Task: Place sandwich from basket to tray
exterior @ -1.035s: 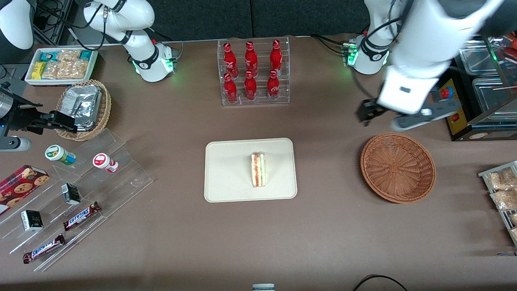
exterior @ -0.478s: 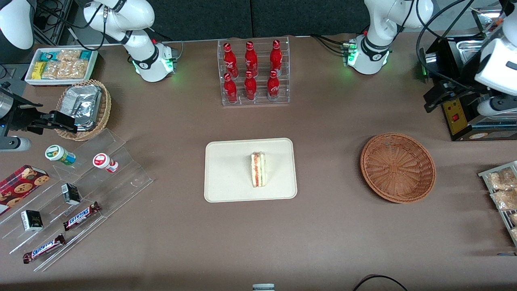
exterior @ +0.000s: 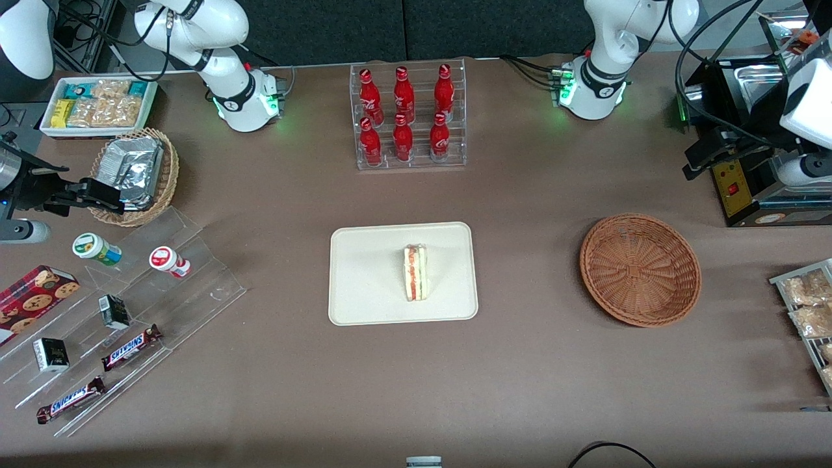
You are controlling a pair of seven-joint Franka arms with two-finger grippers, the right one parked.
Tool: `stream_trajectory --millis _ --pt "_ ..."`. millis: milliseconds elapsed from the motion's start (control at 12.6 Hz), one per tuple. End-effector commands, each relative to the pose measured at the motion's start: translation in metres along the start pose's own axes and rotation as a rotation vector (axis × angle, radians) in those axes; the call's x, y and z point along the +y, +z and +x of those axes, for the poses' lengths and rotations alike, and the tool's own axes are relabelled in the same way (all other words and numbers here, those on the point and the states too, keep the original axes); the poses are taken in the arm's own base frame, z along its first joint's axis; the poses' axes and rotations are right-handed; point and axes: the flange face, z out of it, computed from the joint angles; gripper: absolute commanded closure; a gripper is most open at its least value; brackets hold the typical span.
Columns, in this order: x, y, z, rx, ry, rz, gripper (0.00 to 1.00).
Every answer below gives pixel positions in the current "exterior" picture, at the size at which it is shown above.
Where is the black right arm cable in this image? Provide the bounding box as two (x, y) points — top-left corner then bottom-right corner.
(57, 0), (179, 82)

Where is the small black white box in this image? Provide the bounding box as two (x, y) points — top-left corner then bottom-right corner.
(33, 337), (70, 372)
(98, 294), (131, 330)

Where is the light wicker basket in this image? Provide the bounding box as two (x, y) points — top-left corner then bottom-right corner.
(90, 127), (180, 227)

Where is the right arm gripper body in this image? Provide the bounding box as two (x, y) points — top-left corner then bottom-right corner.
(12, 158), (73, 216)

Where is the Snickers chocolate bar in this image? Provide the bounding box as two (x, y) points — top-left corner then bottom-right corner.
(101, 324), (163, 372)
(36, 376), (106, 424)

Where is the black base cable bundle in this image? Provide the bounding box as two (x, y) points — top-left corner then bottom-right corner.
(499, 55), (564, 90)

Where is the clear acrylic stepped stand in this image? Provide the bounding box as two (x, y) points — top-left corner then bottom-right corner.
(0, 207), (248, 437)

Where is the grey wire rack tray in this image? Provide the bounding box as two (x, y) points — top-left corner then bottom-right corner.
(769, 259), (832, 397)

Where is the green lid snack cup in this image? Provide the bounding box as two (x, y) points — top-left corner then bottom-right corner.
(72, 233), (122, 267)

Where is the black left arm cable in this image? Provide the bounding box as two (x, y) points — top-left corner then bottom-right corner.
(675, 0), (790, 147)

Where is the dark equipment rack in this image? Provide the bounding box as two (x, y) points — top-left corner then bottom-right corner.
(55, 0), (131, 72)

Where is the clear bag of crackers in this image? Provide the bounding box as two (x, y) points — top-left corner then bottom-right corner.
(95, 96), (142, 128)
(68, 97), (98, 128)
(91, 79), (131, 100)

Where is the red lid snack cup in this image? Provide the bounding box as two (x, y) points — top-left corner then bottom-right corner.
(149, 246), (191, 279)

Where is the cream plastic tray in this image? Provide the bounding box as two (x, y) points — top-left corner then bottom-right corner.
(328, 222), (479, 326)

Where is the black floor cable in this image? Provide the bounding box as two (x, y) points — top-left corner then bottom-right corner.
(567, 442), (657, 468)

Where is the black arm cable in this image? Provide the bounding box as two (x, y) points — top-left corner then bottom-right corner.
(675, 0), (790, 147)
(57, 0), (179, 82)

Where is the clear acrylic bottle rack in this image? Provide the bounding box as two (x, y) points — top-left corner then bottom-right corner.
(350, 58), (467, 171)

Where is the red tartan cookie box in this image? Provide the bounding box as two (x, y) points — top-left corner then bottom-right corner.
(0, 265), (81, 347)

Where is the triangular sandwich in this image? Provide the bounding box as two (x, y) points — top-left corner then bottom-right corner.
(403, 244), (429, 302)

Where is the white rectangular snack tray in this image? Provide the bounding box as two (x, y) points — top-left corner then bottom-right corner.
(40, 77), (159, 139)

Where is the red cola bottle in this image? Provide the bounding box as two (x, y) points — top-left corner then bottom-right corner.
(393, 114), (414, 163)
(434, 64), (454, 122)
(430, 112), (450, 163)
(359, 68), (384, 125)
(393, 66), (415, 124)
(359, 118), (382, 166)

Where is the brown wicker basket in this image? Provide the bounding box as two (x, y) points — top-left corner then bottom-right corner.
(580, 214), (703, 328)

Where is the black food warmer case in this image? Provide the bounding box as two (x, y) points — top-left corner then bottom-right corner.
(676, 13), (832, 227)

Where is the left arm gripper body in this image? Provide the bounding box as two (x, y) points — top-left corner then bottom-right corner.
(710, 126), (779, 168)

